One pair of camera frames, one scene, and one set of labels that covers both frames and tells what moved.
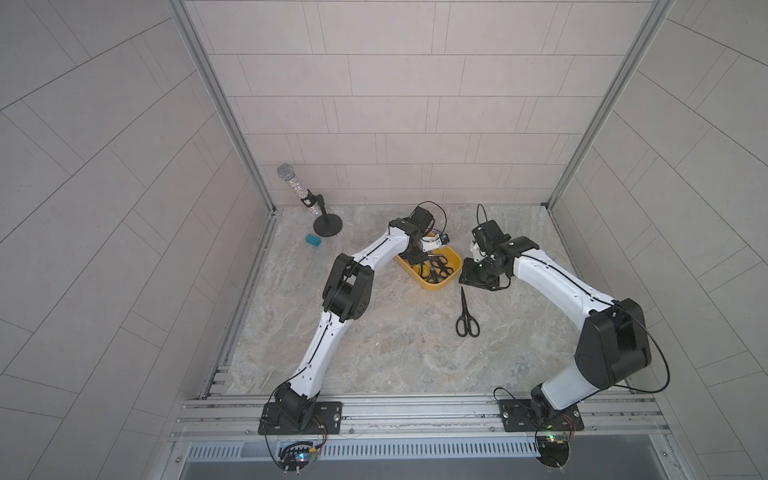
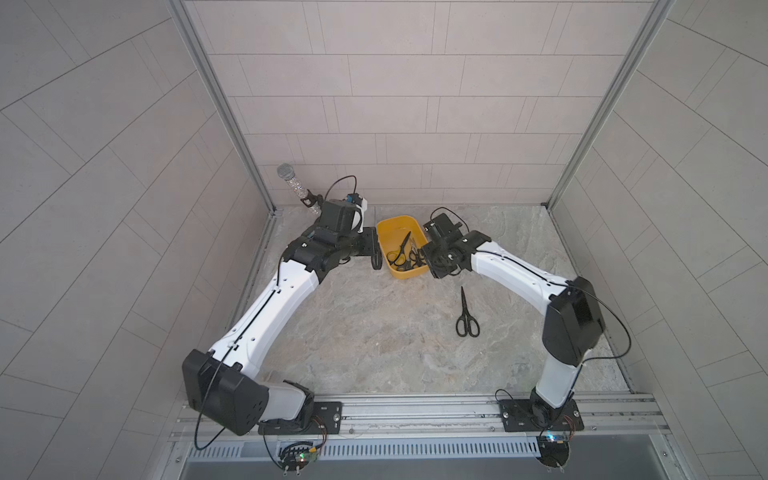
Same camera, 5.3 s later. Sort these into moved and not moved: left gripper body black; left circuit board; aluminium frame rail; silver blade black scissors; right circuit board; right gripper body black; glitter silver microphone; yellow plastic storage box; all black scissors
Moved: right gripper body black; left gripper body black; yellow plastic storage box; silver blade black scissors
Not moved: glitter silver microphone; aluminium frame rail; right circuit board; all black scissors; left circuit board
